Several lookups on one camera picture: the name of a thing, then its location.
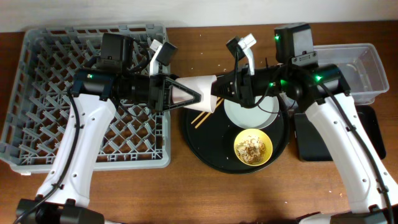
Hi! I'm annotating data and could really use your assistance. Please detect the pink plastic cup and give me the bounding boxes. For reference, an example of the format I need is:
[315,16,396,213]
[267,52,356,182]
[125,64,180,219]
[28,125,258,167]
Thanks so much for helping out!
[170,74,220,113]

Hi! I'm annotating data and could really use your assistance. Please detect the yellow bowl with food scraps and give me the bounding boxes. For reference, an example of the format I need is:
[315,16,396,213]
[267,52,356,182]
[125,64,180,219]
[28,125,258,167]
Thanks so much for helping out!
[234,129,273,167]

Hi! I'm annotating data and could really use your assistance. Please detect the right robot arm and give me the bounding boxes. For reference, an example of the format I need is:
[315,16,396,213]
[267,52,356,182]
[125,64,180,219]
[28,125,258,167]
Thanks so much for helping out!
[211,23,397,223]

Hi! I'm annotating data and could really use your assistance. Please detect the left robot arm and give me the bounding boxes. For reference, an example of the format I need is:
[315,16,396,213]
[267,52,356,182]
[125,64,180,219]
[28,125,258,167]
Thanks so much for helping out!
[16,33,201,223]

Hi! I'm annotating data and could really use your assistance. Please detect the grey plastic dishwasher rack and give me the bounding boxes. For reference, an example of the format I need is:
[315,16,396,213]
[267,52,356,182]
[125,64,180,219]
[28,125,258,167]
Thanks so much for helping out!
[1,24,171,175]

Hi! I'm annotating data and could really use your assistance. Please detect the upper wooden chopstick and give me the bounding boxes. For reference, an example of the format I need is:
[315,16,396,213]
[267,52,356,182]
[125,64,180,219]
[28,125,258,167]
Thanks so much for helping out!
[190,112,207,125]

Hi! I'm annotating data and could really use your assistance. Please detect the wooden chopstick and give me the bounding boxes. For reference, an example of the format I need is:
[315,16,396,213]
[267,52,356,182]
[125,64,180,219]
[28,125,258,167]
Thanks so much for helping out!
[190,112,207,125]
[192,98,224,129]

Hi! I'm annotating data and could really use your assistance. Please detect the grey round plate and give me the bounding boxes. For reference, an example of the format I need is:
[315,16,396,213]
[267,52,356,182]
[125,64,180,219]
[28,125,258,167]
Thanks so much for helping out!
[224,96,279,129]

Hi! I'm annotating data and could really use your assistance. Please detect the lower wooden chopstick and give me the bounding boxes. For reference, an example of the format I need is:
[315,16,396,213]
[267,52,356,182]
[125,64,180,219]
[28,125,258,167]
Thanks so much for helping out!
[192,98,224,129]

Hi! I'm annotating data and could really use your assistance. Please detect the round black tray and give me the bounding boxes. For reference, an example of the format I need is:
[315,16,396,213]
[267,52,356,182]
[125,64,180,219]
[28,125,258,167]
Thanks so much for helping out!
[180,105,290,174]

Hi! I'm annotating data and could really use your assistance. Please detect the black rectangular tray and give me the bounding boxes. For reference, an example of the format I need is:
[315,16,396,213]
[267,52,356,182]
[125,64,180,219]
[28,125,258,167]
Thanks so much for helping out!
[294,105,386,162]

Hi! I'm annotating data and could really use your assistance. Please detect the clear plastic bin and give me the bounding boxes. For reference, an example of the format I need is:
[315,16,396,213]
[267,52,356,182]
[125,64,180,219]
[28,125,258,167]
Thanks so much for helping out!
[314,44,389,105]

